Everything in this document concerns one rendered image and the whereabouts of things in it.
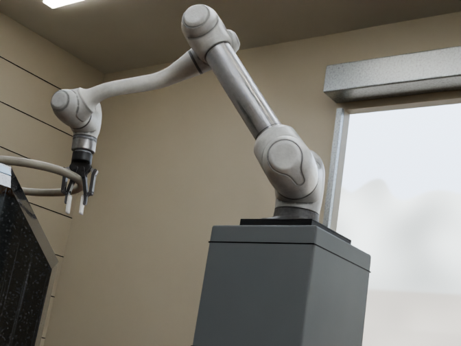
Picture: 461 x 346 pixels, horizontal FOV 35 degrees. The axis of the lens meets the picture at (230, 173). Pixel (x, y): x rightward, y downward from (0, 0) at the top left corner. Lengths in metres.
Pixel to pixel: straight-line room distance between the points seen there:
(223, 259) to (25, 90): 6.87
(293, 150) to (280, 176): 0.09
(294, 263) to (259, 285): 0.14
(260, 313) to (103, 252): 6.62
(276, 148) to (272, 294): 0.44
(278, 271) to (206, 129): 6.13
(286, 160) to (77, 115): 0.82
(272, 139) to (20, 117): 6.83
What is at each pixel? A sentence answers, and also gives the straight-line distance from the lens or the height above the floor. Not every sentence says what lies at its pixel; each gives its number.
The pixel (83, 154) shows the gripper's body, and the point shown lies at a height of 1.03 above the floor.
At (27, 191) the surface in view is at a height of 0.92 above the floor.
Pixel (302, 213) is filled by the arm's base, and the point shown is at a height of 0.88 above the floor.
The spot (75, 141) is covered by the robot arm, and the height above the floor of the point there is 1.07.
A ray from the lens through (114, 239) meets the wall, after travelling 8.71.
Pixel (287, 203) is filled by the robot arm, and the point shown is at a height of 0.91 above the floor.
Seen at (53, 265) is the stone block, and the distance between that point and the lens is 2.25.
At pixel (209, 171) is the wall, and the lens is 8.04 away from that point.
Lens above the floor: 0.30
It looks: 16 degrees up
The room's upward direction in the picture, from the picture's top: 9 degrees clockwise
